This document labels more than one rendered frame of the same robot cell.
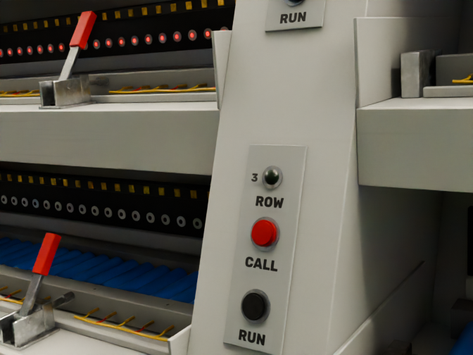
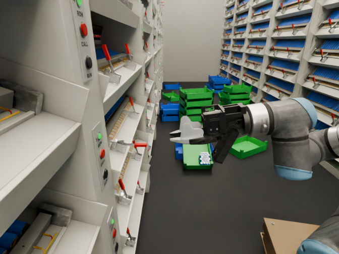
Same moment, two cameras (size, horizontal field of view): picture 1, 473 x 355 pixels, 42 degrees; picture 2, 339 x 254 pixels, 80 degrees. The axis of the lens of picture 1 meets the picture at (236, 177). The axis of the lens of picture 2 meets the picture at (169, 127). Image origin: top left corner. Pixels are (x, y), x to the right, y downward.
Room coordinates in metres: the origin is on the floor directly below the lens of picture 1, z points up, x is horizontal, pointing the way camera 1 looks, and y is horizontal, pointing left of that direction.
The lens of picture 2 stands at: (0.83, 0.88, 0.84)
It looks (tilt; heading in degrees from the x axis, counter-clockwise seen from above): 23 degrees down; 236
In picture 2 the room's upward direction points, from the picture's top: straight up
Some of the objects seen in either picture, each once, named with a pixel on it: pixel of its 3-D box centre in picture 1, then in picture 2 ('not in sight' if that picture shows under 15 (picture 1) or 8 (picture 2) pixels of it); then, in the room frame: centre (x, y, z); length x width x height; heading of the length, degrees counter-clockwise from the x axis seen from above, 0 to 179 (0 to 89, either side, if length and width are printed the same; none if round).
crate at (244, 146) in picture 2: not in sight; (244, 144); (-0.53, 0.00, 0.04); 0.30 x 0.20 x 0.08; 175
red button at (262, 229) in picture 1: (266, 233); not in sight; (0.36, -0.02, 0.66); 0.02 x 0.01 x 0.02; 56
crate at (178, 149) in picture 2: not in sight; (193, 148); (-0.14, -0.19, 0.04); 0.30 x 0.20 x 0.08; 146
